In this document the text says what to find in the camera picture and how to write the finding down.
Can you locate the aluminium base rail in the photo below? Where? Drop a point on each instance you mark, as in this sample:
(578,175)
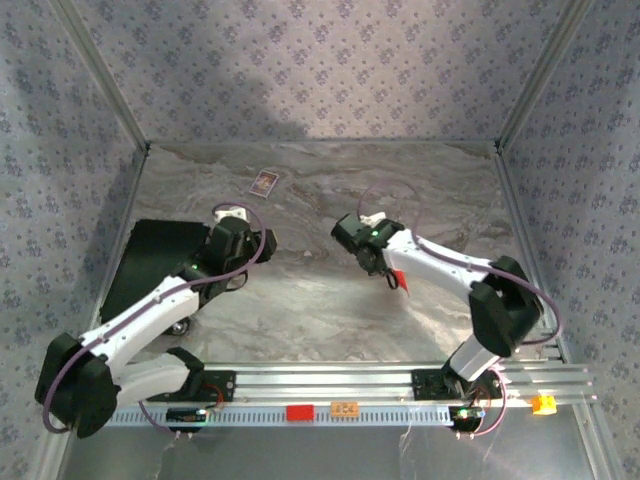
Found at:
(325,380)

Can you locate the aluminium frame post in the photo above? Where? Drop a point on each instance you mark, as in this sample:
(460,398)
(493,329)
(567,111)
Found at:
(541,75)

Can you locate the red square paper sheet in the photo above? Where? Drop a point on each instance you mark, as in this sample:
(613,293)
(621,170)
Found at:
(400,280)

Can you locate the black controller board with led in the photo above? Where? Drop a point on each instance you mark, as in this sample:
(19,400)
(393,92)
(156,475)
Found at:
(465,415)

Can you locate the orange number tag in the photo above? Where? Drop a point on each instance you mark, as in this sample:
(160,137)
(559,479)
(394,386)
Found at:
(345,409)

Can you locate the black ribbed case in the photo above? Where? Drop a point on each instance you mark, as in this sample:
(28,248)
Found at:
(145,250)

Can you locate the yellow orange plastic block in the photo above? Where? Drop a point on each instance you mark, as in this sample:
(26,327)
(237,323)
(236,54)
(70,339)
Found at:
(543,405)

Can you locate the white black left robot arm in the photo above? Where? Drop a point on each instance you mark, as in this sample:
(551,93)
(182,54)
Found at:
(150,330)

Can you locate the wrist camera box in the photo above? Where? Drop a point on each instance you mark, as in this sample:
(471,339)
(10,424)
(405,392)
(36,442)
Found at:
(230,215)
(372,217)

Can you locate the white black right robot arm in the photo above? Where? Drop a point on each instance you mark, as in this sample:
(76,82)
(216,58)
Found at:
(430,265)

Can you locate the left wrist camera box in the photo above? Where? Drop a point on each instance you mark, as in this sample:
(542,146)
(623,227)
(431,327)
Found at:
(230,215)

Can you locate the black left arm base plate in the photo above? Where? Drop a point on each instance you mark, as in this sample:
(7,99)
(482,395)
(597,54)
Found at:
(220,390)

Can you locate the small picture card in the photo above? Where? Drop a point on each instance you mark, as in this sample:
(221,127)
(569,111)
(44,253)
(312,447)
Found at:
(263,183)

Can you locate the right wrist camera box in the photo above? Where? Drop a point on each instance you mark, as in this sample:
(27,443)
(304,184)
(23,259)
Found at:
(372,217)

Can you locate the red plastic block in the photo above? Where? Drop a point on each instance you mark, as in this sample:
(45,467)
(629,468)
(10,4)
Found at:
(300,412)

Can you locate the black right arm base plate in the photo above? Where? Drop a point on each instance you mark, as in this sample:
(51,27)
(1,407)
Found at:
(430,385)

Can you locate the aluminium table side rail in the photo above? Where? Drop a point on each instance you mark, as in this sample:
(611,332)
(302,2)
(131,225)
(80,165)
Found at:
(134,190)
(523,225)

